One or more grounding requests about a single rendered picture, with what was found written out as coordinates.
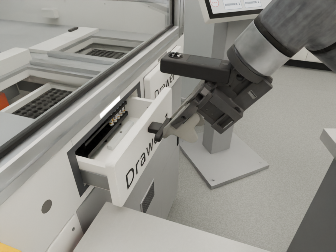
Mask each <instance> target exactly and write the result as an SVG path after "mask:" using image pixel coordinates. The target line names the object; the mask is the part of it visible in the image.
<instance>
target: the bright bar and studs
mask: <svg viewBox="0 0 336 252"><path fill-rule="evenodd" d="M133 125H134V121H131V120H129V121H128V122H127V123H126V124H125V125H124V127H123V128H122V129H121V130H120V131H119V133H118V134H117V135H116V136H115V137H114V138H113V140H112V141H111V142H110V143H109V144H108V145H107V148H108V150H111V151H113V150H114V149H115V148H116V147H117V145H118V144H119V143H120V142H121V140H122V139H123V138H124V137H125V135H126V134H127V133H128V132H129V130H130V129H131V128H132V127H133Z"/></svg>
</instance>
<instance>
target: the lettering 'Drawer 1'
mask: <svg viewBox="0 0 336 252"><path fill-rule="evenodd" d="M153 140H154V138H153V139H152V145H151V143H150V144H149V150H148V147H147V148H146V149H147V153H148V156H149V155H150V148H151V151H152V150H153ZM143 155H144V157H143ZM142 157H143V159H144V163H145V162H146V154H145V153H143V154H142V156H141V159H142ZM143 159H142V161H141V167H142V166H143V165H144V163H143V164H142V162H143ZM139 161H140V160H138V162H137V164H136V174H137V175H138V163H139ZM131 171H132V172H133V178H132V182H131V184H132V183H133V180H134V177H135V171H134V169H133V168H132V169H131V170H130V171H129V172H128V174H127V175H126V182H127V189H129V188H130V186H131V184H130V185H129V181H128V175H129V173H130V172H131Z"/></svg>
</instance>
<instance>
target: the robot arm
mask: <svg viewBox="0 0 336 252"><path fill-rule="evenodd" d="M304 47H305V48H306V49H307V50H308V51H309V52H310V53H312V54H313V55H314V56H315V57H316V58H318V59H319V60H320V61H321V62H322V63H323V64H325V65H326V66H327V67H328V68H329V69H331V70H332V71H333V72H334V73H335V74H336V0H272V1H271V2H270V3H269V4H268V5H267V6H266V8H265V9H264V10H263V11H262V12H261V13H260V14H259V15H258V16H257V18H256V19H255V20H254V21H253V22H252V23H251V24H250V25H249V26H248V27H247V28H246V29H245V30H244V31H243V33H242V34H241V35H240V36H239V37H238V38H237V39H236V40H235V42H234V44H233V45H232V46H231V47H230V48H229V50H228V51H227V57H228V59H229V60H222V59H216V58H209V57H203V56H197V55H190V54H184V53H179V52H168V53H167V54H166V55H165V56H164V57H163V58H162V59H161V60H160V71H161V72H162V73H164V74H170V75H176V76H181V77H187V78H193V79H198V80H201V81H200V83H199V84H198V85H197V86H196V88H195V89H194V90H193V92H192V93H191V94H190V95H189V97H188V98H187V99H186V100H185V101H184V102H183V104H182V105H181V106H180V107H179V108H178V109H177V111H176V112H175V113H174V114H173V115H172V117H171V118H170V122H169V124H168V125H167V126H166V127H165V128H164V129H163V136H162V137H163V138H164V139H166V138H168V137H169V136H170V135H175V136H177V137H179V138H181V139H183V140H185V141H187V142H189V143H195V142H196V141H197V140H198V139H199V137H198V135H197V133H196V130H195V126H199V127H200V126H203V125H204V124H205V120H206V121H207V122H208V123H210V124H211V125H212V126H211V127H212V128H213V129H214V130H216V131H217V132H218V133H219V134H221V135H222V134H223V133H224V132H225V131H227V130H228V129H229V128H230V127H232V126H233V125H234V124H235V123H236V122H238V121H239V120H240V119H241V118H243V115H244V112H245V111H246V110H247V109H248V108H249V107H251V106H252V105H253V104H254V103H256V102H257V101H258V100H259V99H260V98H262V97H263V96H264V95H265V94H267V93H268V92H269V91H270V90H271V89H273V85H272V82H273V78H272V77H271V75H273V74H274V73H275V72H276V71H277V70H278V69H279V68H281V67H282V66H283V65H284V64H285V63H286V62H288V61H289V60H290V59H291V58H292V57H293V56H294V55H296V54H297V53H298V52H299V51H300V50H302V49H303V48H304ZM203 117H204V118H203ZM204 119H205V120H204ZM185 121H186V122H185ZM231 122H232V123H231ZM230 123H231V124H230ZM228 124H230V125H228ZM227 125H228V126H227ZM226 126H227V127H226ZM225 127H226V128H225ZM224 128H225V129H224Z"/></svg>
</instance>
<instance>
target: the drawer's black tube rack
mask: <svg viewBox="0 0 336 252"><path fill-rule="evenodd" d="M122 115H123V116H120V119H117V122H114V125H113V126H110V125H109V123H108V124H107V125H106V126H105V127H104V128H103V129H102V130H101V131H100V132H99V134H98V135H97V136H96V137H95V138H94V139H93V140H92V141H91V142H90V143H89V144H88V145H87V146H86V147H85V146H80V147H79V148H78V149H77V150H76V151H75V154H76V156H80V157H84V158H87V159H90V158H91V157H92V155H93V154H94V153H95V152H96V151H97V150H98V149H99V148H100V146H101V145H102V144H103V143H106V142H107V138H108V137H109V136H110V135H111V134H112V133H113V132H114V131H115V129H116V128H117V127H118V126H121V125H122V122H123V120H124V119H125V118H126V117H127V116H128V115H129V114H128V111H125V113H123V114H122Z"/></svg>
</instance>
